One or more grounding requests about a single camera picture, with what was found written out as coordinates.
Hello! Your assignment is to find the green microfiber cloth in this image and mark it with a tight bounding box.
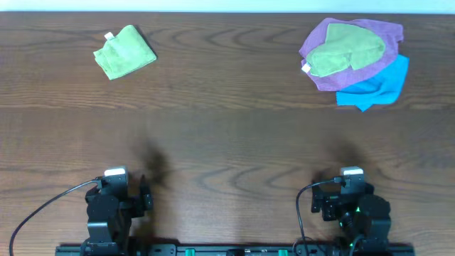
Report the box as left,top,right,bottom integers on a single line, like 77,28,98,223
306,23,385,78

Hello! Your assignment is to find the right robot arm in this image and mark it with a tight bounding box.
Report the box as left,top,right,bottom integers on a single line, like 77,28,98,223
311,174,392,255

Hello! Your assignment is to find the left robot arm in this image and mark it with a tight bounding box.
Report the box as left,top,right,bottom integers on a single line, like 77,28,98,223
79,174,153,255

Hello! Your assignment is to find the blue cloth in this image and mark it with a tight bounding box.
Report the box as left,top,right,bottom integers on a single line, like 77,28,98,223
336,55,410,112

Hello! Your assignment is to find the folded green cloth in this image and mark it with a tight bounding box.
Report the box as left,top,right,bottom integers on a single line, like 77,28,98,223
93,25,157,80

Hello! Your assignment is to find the purple cloth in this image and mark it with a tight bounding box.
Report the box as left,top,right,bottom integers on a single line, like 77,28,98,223
299,18,404,91

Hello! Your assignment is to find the right black cable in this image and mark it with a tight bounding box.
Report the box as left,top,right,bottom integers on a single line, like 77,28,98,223
294,177,346,255

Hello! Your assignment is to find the black cable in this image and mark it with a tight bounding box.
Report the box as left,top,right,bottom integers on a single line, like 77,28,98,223
294,177,346,255
9,179,102,256

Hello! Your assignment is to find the left black cable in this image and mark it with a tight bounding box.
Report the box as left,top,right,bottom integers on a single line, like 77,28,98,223
9,179,102,256

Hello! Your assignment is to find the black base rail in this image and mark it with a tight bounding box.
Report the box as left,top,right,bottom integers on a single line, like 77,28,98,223
55,243,415,256

